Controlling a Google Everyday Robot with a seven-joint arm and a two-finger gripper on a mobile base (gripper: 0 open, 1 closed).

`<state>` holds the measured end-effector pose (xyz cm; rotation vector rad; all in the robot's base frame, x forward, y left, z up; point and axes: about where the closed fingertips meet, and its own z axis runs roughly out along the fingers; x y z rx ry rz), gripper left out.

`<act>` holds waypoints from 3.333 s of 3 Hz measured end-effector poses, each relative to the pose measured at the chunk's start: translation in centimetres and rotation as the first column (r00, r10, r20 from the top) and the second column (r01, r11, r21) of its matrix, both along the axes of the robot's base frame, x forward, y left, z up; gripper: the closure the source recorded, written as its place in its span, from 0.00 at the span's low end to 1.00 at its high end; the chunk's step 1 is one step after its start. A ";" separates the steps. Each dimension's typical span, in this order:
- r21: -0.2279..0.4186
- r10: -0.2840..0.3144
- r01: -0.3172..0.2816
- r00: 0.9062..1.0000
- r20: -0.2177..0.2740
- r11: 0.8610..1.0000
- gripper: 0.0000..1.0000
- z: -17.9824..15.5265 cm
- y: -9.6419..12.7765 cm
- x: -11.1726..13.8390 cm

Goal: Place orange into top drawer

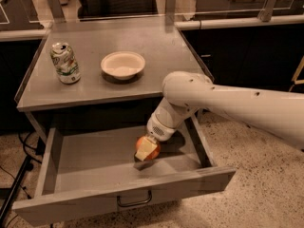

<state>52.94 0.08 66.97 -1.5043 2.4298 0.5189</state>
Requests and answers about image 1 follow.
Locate crushed green soda can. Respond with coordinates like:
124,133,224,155
50,42,81,85

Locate grey metal cabinet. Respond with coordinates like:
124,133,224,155
17,15,208,140

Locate open grey top drawer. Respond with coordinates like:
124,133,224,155
12,117,236,226

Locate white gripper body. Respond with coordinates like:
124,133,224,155
146,98,198,142

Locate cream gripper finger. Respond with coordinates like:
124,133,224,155
134,135,159,162

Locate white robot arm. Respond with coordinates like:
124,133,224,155
135,71,304,162

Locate black floor cables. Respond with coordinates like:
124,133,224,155
0,131,44,201

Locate black drawer handle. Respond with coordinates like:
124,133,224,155
116,190,153,208

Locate white paper bowl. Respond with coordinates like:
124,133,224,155
101,51,145,80

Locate white counter rail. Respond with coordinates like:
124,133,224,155
175,14,304,30

